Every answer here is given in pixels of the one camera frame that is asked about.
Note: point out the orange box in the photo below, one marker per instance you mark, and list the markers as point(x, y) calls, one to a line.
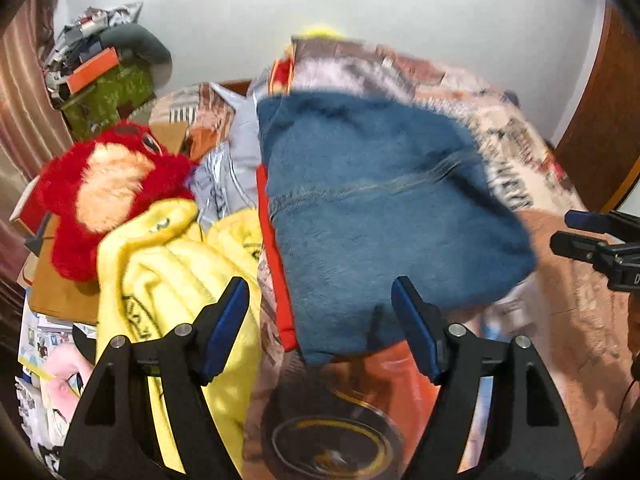
point(92, 70)

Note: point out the blue denim jacket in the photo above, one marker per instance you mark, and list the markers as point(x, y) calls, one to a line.
point(380, 220)

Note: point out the red garment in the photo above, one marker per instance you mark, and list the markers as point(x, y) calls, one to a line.
point(280, 280)

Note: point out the grey pillow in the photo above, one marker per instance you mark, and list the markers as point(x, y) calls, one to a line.
point(150, 42)

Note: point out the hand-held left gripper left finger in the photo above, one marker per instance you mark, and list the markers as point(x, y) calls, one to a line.
point(227, 330)

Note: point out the brown striped curtain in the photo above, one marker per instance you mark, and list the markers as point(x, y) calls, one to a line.
point(25, 110)

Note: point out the dark blue cloth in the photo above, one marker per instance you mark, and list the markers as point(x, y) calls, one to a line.
point(511, 97)

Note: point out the brown cardboard box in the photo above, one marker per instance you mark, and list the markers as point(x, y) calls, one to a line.
point(172, 135)

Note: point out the green box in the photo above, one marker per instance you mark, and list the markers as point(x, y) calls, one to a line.
point(110, 95)

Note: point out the red plush toy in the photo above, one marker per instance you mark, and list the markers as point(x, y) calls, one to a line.
point(70, 240)

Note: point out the printed blanket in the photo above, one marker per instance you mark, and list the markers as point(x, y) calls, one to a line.
point(550, 285)

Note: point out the yellow item behind bed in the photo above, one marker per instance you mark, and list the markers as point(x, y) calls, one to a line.
point(322, 32)

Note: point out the yellow garment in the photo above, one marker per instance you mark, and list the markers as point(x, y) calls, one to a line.
point(165, 270)

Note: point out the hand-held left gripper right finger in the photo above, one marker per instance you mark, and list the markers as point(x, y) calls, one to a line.
point(412, 330)

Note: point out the brown cardboard sheet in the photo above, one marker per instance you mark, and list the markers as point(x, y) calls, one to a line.
point(55, 290)

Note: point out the pink plush toy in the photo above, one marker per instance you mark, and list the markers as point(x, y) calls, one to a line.
point(65, 365)

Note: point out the wooden door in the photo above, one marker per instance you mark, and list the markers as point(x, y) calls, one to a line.
point(610, 135)

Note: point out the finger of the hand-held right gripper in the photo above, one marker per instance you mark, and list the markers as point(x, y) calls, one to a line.
point(582, 220)
point(580, 247)

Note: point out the light grey printed cloth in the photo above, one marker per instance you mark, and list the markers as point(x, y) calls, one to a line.
point(230, 165)

